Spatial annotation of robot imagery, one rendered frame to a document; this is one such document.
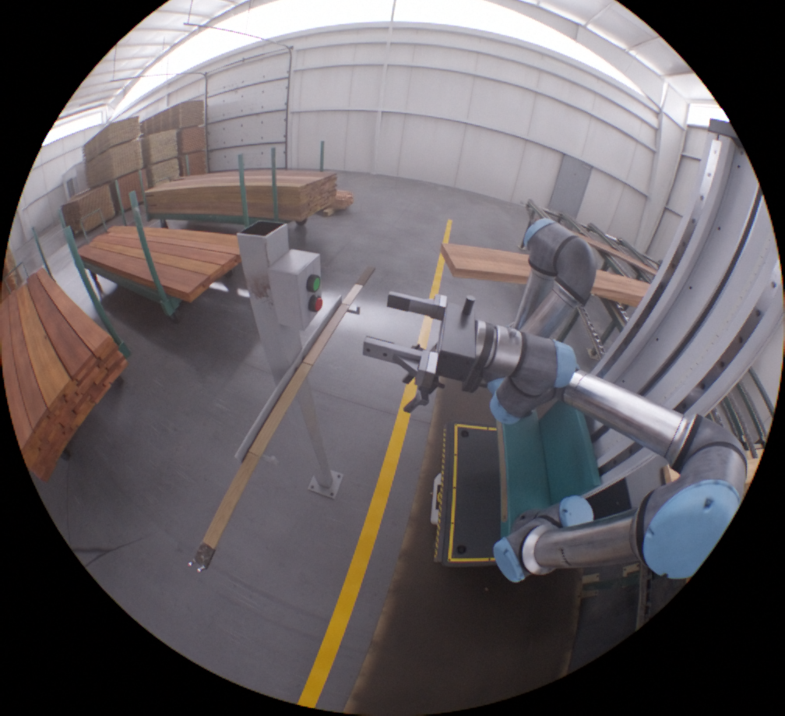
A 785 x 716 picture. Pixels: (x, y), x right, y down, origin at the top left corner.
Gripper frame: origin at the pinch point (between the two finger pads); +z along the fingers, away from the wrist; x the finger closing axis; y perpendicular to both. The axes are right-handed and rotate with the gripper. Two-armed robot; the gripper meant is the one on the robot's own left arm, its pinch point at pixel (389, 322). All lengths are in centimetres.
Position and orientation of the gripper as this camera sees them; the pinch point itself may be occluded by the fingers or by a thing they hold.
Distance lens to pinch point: 42.4
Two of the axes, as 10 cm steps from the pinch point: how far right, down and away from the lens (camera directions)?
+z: -9.6, -2.4, 1.2
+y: 1.3, -7.9, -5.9
